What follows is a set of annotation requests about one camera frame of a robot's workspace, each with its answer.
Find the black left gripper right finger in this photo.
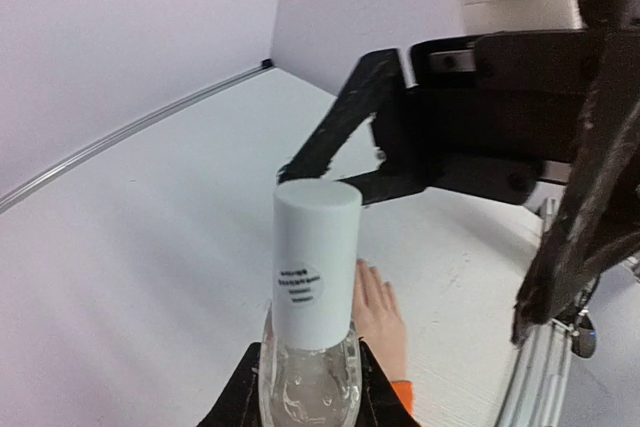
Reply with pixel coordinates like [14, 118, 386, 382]
[355, 340, 418, 427]

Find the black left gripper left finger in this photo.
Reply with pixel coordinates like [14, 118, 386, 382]
[197, 342, 262, 427]

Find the clear nail polish bottle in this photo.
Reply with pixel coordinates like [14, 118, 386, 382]
[258, 315, 362, 427]

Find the orange sleeved forearm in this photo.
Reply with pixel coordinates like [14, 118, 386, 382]
[391, 380, 414, 415]

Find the mannequin hand with long nails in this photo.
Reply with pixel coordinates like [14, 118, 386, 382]
[352, 259, 408, 381]

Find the white nail polish cap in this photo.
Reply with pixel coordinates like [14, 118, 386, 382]
[272, 179, 362, 350]

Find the aluminium back edge strip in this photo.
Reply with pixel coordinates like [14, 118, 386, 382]
[1, 58, 274, 213]

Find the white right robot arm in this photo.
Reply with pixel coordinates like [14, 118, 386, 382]
[278, 0, 639, 345]

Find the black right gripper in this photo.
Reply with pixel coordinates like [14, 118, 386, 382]
[277, 30, 639, 345]

